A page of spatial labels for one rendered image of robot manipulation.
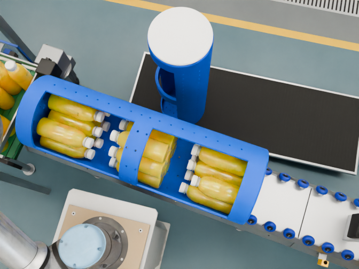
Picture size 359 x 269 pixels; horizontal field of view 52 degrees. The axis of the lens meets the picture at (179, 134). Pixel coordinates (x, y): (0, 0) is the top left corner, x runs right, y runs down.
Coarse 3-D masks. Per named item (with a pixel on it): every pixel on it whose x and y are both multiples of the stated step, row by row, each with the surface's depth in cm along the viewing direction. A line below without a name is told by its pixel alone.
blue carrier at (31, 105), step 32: (32, 96) 129; (64, 96) 130; (96, 96) 133; (32, 128) 141; (160, 128) 126; (192, 128) 129; (96, 160) 146; (128, 160) 124; (256, 160) 122; (160, 192) 132; (256, 192) 119
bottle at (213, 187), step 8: (208, 176) 132; (200, 184) 130; (208, 184) 128; (216, 184) 128; (224, 184) 129; (232, 184) 130; (208, 192) 129; (216, 192) 128; (224, 192) 128; (232, 192) 127; (224, 200) 129; (232, 200) 128
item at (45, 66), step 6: (42, 60) 158; (48, 60) 158; (42, 66) 157; (48, 66) 157; (54, 66) 158; (36, 72) 157; (42, 72) 157; (48, 72) 157; (54, 72) 160; (60, 72) 165
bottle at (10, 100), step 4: (0, 88) 152; (0, 92) 151; (4, 92) 155; (0, 96) 152; (4, 96) 155; (8, 96) 158; (0, 100) 154; (4, 100) 156; (8, 100) 158; (12, 100) 162; (0, 104) 156; (4, 104) 158; (8, 104) 160; (12, 104) 162; (4, 108) 161; (8, 108) 162
